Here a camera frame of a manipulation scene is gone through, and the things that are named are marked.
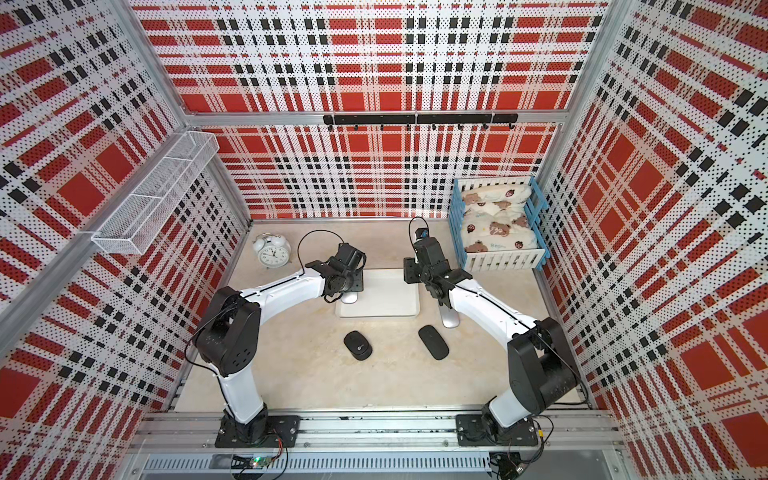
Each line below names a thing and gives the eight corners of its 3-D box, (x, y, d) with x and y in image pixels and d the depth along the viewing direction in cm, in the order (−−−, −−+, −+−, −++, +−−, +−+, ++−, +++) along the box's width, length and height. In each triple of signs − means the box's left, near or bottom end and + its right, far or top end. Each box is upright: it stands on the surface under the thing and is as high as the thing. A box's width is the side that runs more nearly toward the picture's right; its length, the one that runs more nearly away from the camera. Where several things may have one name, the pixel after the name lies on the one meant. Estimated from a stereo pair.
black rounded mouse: (341, 343, 91) (340, 339, 88) (355, 331, 93) (354, 327, 91) (361, 365, 86) (360, 362, 84) (375, 352, 89) (374, 348, 87)
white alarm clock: (264, 271, 109) (250, 248, 98) (269, 256, 113) (256, 233, 103) (290, 271, 109) (278, 248, 98) (294, 256, 113) (284, 233, 103)
